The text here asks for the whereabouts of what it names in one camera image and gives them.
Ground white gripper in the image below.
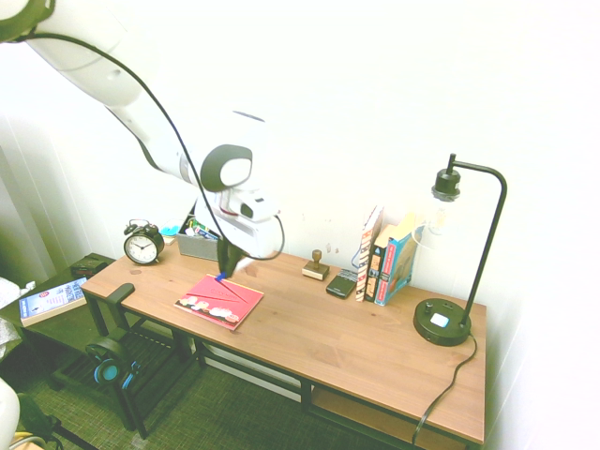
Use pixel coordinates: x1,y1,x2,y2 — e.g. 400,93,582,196
193,198,285,278

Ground white marker blue cap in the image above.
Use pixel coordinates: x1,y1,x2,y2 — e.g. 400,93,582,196
214,256,254,284

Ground white robot base link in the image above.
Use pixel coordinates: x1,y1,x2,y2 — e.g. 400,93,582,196
0,376,21,435

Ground grey fabric desk organizer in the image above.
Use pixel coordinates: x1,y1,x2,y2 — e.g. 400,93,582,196
176,213,221,263

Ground green white small boxes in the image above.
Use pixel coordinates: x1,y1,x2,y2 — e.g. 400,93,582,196
184,218,218,241

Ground pink red book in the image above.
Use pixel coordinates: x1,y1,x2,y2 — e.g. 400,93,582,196
173,274,265,332

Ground wooden rubber stamp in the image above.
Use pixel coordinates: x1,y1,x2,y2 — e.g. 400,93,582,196
301,248,331,281

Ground black twin-bell alarm clock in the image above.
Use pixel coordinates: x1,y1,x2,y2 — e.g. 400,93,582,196
123,218,166,266

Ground black headphone hanger clamp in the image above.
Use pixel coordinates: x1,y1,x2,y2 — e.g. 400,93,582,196
96,282,136,339

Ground black keypad phone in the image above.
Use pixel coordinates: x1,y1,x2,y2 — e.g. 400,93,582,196
325,268,359,299

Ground black slatted low shelf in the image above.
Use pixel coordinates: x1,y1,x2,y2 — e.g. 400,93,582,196
51,322,191,438

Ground striped spine book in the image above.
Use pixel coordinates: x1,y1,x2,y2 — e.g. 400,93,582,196
354,204,384,303

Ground black red small box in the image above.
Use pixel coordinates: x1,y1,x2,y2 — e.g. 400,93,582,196
69,257,109,278

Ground orange black spine book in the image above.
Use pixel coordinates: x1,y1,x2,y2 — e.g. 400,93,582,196
364,223,399,304

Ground wooden desk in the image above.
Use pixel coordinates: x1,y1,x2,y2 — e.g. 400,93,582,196
86,286,480,450

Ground black blue headphones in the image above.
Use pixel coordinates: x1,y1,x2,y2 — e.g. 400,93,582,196
85,335,143,392

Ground blue cover book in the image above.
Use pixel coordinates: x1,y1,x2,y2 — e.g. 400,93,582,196
374,211,420,308

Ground dark side table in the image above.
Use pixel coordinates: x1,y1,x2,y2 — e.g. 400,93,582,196
0,252,118,391

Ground blue white paperback book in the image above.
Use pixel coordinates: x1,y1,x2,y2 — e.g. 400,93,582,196
18,276,89,328

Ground clear glass light bulb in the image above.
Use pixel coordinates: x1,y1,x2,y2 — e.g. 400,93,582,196
412,196,452,249

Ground wooden lower table shelf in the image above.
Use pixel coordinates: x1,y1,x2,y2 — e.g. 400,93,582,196
311,387,470,450

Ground white crumpled cloth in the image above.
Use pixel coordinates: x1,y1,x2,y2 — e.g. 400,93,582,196
0,276,37,325

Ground black desk lamp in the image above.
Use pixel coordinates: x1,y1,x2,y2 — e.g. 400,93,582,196
412,153,509,348

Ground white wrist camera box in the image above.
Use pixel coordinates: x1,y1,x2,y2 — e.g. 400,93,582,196
238,196,281,223

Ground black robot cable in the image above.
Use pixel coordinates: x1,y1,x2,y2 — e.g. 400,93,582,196
0,30,287,262

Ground black lamp power cable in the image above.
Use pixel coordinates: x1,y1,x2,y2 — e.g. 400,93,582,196
411,333,479,446

